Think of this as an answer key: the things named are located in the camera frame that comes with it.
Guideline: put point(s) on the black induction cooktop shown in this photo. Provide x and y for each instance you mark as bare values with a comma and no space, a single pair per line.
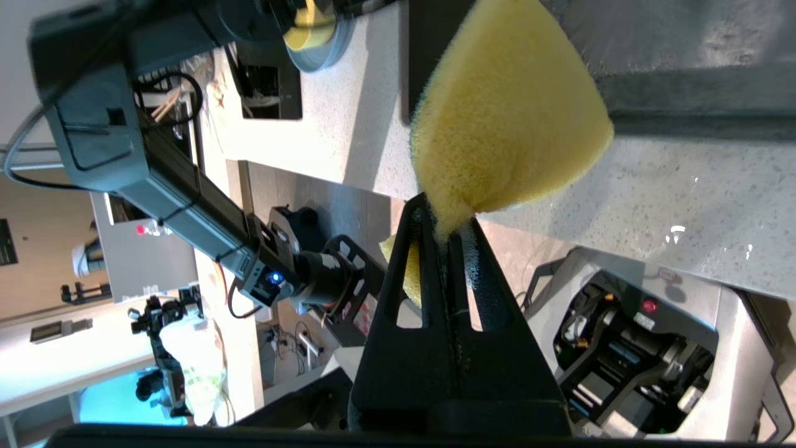
267,81

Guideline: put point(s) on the black wall sign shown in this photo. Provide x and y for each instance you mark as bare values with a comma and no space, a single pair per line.
6,242

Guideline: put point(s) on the gray box with red sticker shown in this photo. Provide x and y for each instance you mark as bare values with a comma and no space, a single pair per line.
155,267

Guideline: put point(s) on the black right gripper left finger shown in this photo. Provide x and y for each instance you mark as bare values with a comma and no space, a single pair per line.
404,386

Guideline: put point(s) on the black perforated shoulder bracket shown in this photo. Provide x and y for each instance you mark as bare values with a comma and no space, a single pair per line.
354,286

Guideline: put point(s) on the gray plate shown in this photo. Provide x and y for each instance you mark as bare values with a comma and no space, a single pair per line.
329,55

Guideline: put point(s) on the black camera on tripod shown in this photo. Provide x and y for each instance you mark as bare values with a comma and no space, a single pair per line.
161,314

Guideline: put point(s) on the wooden chopsticks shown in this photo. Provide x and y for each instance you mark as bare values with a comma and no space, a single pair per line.
166,104

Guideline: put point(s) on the white plastic bag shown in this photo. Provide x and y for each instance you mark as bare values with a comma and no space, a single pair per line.
193,367

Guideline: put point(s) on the yellow sponge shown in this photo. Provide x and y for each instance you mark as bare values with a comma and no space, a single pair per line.
510,124

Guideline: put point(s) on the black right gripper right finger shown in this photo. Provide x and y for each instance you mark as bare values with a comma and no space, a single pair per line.
510,386

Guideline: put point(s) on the gray robot base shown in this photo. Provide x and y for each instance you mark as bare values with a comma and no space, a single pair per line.
734,373

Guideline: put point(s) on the yellow-green bowl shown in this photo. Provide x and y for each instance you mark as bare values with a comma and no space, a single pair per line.
308,34

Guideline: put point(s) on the white power strip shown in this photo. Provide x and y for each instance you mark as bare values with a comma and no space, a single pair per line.
311,345

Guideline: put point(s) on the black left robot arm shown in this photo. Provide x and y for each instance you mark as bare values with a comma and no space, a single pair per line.
174,199

